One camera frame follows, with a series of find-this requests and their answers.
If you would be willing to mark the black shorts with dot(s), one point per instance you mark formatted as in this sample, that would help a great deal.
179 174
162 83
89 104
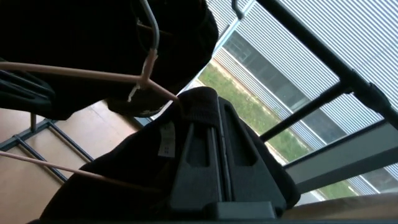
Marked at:
77 31

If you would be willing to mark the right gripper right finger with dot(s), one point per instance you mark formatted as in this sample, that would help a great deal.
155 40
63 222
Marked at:
248 183

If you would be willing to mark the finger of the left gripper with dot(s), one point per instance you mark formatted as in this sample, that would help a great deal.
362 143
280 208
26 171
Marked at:
25 96

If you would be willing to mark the black garment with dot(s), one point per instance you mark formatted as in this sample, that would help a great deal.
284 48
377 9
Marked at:
124 186

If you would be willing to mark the window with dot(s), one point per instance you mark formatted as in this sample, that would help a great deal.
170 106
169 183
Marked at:
342 155

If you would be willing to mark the black clothes rack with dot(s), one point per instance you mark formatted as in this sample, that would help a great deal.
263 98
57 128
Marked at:
311 42

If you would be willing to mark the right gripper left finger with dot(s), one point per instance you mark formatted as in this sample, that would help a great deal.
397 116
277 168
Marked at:
196 183

